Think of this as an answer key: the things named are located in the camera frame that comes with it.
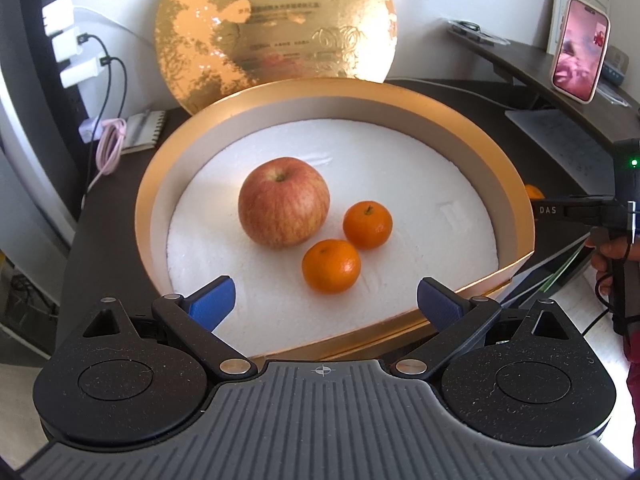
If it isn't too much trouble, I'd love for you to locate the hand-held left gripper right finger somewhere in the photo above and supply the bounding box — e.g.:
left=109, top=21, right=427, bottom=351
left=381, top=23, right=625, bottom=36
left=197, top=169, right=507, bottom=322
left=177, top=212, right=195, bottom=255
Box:
left=390, top=276, right=584, bottom=377

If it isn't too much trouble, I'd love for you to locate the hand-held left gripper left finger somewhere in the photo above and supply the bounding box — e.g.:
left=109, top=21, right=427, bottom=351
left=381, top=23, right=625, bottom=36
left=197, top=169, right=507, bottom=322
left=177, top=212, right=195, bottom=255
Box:
left=81, top=276, right=258, bottom=382

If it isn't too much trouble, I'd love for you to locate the red apple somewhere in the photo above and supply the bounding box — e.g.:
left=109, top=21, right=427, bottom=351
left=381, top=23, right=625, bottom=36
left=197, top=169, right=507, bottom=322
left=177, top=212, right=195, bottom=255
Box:
left=238, top=157, right=331, bottom=249

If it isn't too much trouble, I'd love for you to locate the round gold gift box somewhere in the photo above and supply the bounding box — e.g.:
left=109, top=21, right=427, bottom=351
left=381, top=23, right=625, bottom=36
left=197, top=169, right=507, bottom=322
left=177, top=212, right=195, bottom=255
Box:
left=134, top=78, right=536, bottom=361

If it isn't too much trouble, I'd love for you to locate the person's right forearm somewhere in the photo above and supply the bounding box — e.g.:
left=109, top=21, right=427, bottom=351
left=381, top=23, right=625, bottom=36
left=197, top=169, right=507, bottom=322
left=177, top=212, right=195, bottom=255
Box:
left=621, top=327, right=640, bottom=461

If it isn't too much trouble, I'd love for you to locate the person's right hand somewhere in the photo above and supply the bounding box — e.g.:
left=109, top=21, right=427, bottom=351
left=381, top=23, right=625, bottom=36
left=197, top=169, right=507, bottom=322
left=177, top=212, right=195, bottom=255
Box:
left=585, top=237, right=640, bottom=298

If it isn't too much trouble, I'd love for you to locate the green edged booklet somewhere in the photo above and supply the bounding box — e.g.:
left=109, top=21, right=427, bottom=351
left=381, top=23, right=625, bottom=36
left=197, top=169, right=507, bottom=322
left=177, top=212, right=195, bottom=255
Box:
left=500, top=234, right=597, bottom=307

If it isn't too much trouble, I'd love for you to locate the small blue box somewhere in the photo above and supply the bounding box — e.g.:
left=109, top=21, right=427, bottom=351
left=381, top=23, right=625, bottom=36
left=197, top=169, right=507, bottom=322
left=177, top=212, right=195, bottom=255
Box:
left=600, top=45, right=630, bottom=86

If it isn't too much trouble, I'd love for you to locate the smartphone in pink case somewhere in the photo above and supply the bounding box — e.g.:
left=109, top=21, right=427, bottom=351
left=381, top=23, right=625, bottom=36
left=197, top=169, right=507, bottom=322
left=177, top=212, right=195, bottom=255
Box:
left=550, top=0, right=613, bottom=105

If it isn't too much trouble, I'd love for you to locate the dark desk riser shelf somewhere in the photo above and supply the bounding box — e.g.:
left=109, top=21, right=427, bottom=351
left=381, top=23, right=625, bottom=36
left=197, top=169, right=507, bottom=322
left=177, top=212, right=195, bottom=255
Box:
left=446, top=16, right=640, bottom=122

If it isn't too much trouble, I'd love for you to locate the spiral notebook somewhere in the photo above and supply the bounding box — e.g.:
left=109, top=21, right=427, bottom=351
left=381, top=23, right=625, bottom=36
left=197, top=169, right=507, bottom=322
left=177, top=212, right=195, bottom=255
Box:
left=120, top=109, right=168, bottom=156

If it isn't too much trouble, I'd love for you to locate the small white adapter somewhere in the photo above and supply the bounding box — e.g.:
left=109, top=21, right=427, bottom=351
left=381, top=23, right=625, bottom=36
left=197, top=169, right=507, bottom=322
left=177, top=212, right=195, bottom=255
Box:
left=78, top=117, right=104, bottom=144

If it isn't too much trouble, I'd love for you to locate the white charger plug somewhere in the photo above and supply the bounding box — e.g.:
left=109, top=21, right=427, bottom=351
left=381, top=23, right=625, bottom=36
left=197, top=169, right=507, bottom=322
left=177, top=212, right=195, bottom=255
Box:
left=42, top=0, right=76, bottom=37
left=52, top=26, right=92, bottom=62
left=59, top=56, right=109, bottom=89

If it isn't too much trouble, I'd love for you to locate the round gold box lid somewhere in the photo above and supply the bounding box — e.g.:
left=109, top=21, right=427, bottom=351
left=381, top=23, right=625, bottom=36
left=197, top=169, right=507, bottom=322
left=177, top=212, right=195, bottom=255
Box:
left=155, top=0, right=397, bottom=117

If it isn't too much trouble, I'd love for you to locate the black power strip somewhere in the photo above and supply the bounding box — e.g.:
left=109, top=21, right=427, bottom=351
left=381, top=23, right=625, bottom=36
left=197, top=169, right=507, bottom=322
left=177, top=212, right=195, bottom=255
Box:
left=15, top=0, right=90, bottom=161

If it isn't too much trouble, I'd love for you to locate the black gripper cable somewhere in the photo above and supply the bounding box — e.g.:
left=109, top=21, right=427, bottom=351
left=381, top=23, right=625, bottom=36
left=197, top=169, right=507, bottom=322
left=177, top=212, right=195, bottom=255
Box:
left=580, top=255, right=627, bottom=337

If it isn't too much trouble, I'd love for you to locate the pink charging cable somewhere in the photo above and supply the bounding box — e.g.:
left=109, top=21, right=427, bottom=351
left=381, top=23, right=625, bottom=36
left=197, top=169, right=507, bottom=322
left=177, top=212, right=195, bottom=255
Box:
left=81, top=117, right=129, bottom=207

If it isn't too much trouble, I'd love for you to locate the black charging cable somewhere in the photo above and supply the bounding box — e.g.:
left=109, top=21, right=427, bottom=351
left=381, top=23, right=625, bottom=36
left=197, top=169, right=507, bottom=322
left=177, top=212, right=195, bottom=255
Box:
left=100, top=56, right=129, bottom=122
left=77, top=33, right=114, bottom=63

